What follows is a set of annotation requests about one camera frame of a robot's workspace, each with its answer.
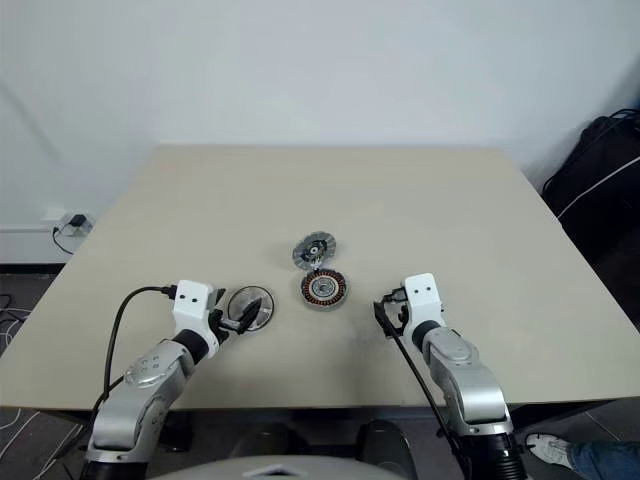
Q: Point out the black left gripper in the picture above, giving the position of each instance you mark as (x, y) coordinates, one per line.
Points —
(218, 320)

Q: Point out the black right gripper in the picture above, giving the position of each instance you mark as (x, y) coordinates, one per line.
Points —
(401, 315)

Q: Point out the grey round lid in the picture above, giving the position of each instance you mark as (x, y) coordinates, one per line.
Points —
(262, 312)

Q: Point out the motor stator with copper windings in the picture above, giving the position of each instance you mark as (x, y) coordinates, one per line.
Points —
(326, 290)

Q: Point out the grey round motor rotor plate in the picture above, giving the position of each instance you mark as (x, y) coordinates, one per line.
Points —
(314, 249)

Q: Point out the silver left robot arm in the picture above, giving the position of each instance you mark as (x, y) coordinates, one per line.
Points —
(145, 380)

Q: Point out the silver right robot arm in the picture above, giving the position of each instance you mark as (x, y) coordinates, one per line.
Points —
(465, 370)

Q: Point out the dark rounded shape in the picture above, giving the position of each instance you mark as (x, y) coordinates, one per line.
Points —
(387, 442)

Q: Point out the silver robot torso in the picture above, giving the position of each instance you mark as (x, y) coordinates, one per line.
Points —
(280, 467)

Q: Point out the black power adapter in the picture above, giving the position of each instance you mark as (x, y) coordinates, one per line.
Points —
(78, 220)

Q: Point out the white sneaker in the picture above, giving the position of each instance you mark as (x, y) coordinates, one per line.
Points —
(550, 449)

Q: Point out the black bag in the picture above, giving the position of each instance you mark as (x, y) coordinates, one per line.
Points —
(600, 190)

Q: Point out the blue jeans leg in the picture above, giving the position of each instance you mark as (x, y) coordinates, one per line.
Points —
(605, 460)

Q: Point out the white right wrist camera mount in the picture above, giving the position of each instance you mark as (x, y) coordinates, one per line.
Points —
(425, 300)

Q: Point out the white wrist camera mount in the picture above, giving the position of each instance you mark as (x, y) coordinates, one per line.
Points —
(192, 305)
(425, 300)

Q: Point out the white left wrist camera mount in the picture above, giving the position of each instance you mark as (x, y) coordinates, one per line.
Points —
(192, 305)

